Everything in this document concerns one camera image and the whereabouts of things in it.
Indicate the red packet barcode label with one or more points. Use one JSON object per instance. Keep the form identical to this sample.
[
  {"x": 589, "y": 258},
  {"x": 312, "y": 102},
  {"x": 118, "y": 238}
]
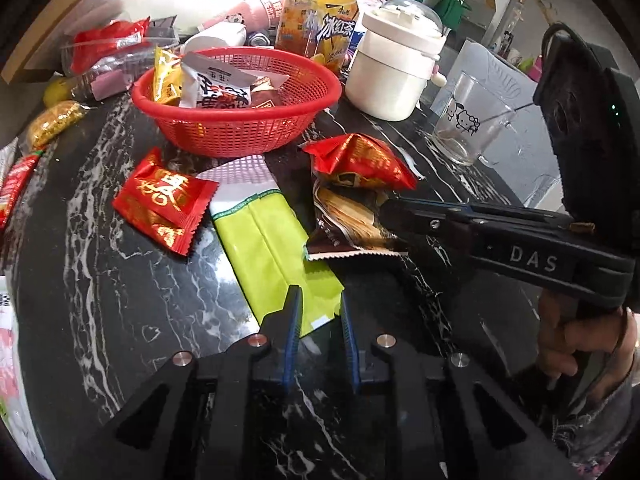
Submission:
[{"x": 107, "y": 42}]

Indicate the white black red snack packet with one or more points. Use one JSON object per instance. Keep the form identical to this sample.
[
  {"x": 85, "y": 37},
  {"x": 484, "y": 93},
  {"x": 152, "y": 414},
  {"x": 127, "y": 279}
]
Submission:
[{"x": 220, "y": 85}]

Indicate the yellow lemon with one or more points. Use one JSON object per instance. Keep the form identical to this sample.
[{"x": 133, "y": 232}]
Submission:
[{"x": 57, "y": 91}]

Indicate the person's right hand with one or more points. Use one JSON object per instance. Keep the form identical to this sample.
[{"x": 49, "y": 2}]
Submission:
[{"x": 595, "y": 350}]

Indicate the red puffed snack packet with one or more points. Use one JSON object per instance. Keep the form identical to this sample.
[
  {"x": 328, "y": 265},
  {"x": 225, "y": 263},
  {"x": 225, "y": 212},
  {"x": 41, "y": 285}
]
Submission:
[{"x": 360, "y": 160}]

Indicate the long red snack packet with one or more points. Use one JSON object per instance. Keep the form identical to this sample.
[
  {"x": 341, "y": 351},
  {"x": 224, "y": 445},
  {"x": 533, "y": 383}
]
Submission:
[{"x": 17, "y": 190}]

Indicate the red candy packet gold print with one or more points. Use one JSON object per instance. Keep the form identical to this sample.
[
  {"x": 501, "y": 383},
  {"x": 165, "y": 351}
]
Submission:
[{"x": 165, "y": 200}]

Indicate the iced tea bottle yellow cap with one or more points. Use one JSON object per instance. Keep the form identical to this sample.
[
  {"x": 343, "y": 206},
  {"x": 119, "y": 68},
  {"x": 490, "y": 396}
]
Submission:
[{"x": 320, "y": 15}]

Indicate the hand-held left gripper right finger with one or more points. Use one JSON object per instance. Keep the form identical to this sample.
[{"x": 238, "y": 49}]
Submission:
[{"x": 351, "y": 345}]

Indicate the yellow snack packet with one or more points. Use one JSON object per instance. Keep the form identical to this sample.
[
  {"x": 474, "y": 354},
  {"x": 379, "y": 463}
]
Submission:
[{"x": 167, "y": 77}]

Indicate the pink wrapped bar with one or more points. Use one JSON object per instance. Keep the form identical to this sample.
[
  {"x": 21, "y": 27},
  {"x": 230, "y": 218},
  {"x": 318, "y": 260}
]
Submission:
[{"x": 112, "y": 85}]

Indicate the lime green packet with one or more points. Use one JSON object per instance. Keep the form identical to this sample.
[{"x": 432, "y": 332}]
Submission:
[{"x": 275, "y": 255}]

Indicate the tall glass bottle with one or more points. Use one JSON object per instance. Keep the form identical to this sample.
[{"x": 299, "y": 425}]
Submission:
[{"x": 515, "y": 15}]

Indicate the glass mug cartoon print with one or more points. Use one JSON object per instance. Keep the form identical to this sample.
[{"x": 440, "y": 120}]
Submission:
[{"x": 470, "y": 120}]

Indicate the thin stirring stick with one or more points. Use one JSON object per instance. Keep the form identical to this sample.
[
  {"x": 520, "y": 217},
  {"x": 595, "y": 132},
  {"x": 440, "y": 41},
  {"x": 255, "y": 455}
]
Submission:
[{"x": 510, "y": 111}]

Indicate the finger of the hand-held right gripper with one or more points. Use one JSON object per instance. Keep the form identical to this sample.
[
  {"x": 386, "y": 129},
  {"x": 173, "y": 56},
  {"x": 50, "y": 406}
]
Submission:
[
  {"x": 500, "y": 212},
  {"x": 425, "y": 225}
]

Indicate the person's right forearm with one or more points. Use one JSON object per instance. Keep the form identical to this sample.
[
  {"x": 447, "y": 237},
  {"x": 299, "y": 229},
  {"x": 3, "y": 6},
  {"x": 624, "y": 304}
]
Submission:
[{"x": 595, "y": 420}]

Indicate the small metal can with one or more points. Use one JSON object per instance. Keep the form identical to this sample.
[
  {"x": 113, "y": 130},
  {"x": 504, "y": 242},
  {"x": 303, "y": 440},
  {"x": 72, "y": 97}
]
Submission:
[{"x": 260, "y": 38}]

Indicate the clear bag of yellow snacks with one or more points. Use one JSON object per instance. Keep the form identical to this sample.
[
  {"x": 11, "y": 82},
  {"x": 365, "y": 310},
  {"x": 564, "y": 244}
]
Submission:
[{"x": 55, "y": 122}]

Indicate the pink paper cup stack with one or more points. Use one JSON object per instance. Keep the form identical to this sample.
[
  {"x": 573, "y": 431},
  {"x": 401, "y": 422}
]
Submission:
[{"x": 250, "y": 10}]

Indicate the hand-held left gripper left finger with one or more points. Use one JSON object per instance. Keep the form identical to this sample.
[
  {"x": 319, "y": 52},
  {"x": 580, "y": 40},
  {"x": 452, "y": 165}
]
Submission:
[{"x": 292, "y": 340}]

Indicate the white foil packet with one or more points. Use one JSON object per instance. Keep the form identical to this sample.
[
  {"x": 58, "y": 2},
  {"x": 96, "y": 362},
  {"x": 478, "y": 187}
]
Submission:
[{"x": 7, "y": 160}]

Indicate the grey leaf pattern chair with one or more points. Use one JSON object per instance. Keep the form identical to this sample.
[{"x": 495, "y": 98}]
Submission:
[{"x": 525, "y": 90}]

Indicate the red plastic basket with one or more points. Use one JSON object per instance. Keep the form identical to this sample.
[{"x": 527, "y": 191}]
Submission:
[{"x": 235, "y": 130}]

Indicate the white flat box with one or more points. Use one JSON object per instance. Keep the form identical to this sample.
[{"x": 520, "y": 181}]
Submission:
[{"x": 165, "y": 10}]

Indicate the blue packet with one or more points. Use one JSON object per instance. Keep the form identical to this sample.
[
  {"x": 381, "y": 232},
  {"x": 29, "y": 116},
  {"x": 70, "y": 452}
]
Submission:
[{"x": 357, "y": 42}]

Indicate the cream lidded electric pot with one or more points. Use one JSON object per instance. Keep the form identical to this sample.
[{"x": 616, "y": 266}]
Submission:
[{"x": 385, "y": 75}]

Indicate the brown snack packet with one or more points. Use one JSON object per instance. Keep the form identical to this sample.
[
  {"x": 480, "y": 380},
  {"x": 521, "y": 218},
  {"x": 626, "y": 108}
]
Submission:
[{"x": 350, "y": 225}]

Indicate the white printed packet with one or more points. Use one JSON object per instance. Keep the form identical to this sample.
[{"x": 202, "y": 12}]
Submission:
[{"x": 20, "y": 375}]

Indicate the white cylinder container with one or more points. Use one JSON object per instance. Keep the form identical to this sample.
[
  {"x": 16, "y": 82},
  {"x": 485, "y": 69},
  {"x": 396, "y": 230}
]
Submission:
[{"x": 220, "y": 37}]

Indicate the clear plastic box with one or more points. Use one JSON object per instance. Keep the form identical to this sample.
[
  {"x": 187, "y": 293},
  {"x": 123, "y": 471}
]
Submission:
[{"x": 120, "y": 65}]

